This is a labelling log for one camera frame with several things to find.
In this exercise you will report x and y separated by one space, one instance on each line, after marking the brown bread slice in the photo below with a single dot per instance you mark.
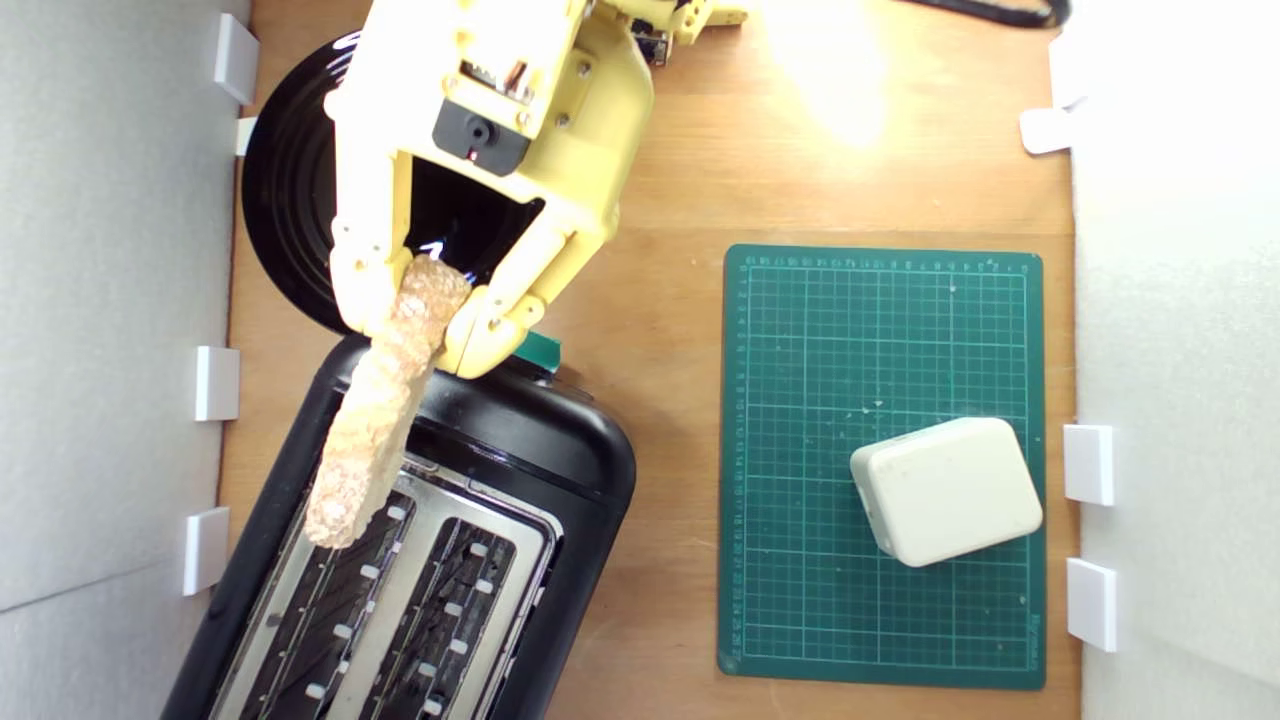
380 420

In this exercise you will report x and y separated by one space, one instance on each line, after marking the green cutting mat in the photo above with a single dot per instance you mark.
800 450

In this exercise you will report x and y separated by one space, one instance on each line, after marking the green toaster lever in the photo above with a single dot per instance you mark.
541 352

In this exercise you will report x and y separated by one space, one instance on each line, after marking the white block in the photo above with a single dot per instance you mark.
945 490

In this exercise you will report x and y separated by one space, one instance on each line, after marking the white wall clip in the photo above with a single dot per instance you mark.
235 58
246 135
1092 603
1060 70
1045 130
206 550
217 383
1090 463

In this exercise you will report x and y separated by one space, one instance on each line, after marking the black two-slot toaster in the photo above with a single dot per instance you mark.
520 440

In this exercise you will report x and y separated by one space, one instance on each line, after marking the black round plate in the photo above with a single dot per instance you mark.
290 200

